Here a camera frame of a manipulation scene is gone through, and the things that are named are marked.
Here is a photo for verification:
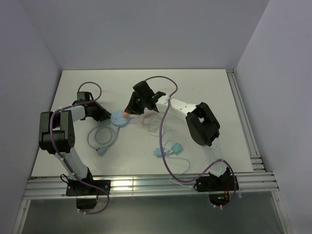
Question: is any round blue power strip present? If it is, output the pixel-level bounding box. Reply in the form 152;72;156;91
110;110;130;128

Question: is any light blue charger cable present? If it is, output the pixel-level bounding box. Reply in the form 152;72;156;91
164;152;198;188

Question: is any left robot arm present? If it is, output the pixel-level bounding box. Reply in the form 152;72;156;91
39;91;111;195

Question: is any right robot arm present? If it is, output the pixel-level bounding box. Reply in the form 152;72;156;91
122;76;237;189

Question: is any teal charger plug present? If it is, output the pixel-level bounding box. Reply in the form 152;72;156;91
171;143;183;155

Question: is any blue power strip cord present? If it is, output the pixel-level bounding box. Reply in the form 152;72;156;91
87;125;120;156

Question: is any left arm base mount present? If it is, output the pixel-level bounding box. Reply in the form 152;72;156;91
66;180;106;211

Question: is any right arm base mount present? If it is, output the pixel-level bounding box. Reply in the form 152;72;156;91
193;173;239;210

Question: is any right side aluminium rail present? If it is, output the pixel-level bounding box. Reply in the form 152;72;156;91
226;69;266;172

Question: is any aluminium rail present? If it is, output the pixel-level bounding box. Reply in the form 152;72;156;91
22;172;279;200
226;69;266;172

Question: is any front aluminium rail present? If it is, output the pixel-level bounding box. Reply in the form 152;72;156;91
22;172;279;200

